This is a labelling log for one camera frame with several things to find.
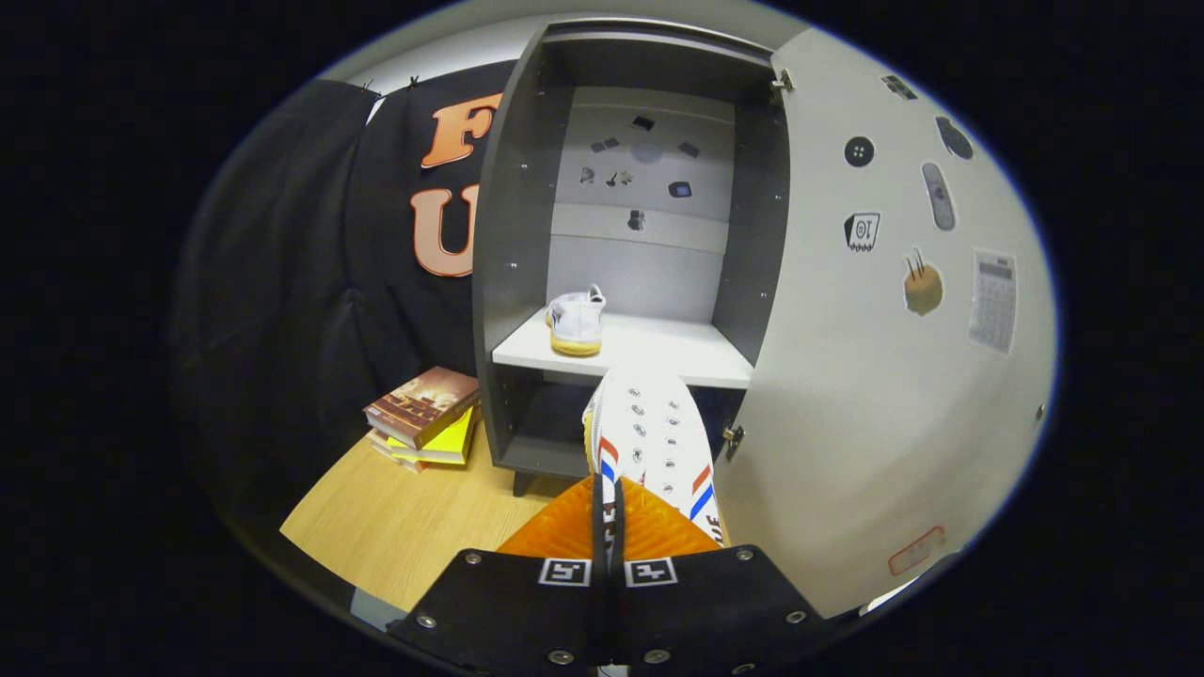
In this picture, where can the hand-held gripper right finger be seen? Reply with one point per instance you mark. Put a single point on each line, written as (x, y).
(715, 611)

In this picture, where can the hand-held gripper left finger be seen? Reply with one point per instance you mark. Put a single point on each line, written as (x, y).
(508, 611)

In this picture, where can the white shoe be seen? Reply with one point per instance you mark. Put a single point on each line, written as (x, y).
(576, 324)
(649, 432)

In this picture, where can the beige shoe cabinet door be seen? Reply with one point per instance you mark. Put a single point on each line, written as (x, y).
(847, 376)

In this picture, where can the grey shoe cabinet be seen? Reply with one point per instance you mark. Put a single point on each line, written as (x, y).
(513, 235)

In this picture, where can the yellow book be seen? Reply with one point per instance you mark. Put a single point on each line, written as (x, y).
(442, 444)

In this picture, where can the brown book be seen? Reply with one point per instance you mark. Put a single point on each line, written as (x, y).
(419, 404)

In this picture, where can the black backdrop cloth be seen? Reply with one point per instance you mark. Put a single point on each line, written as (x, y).
(282, 282)

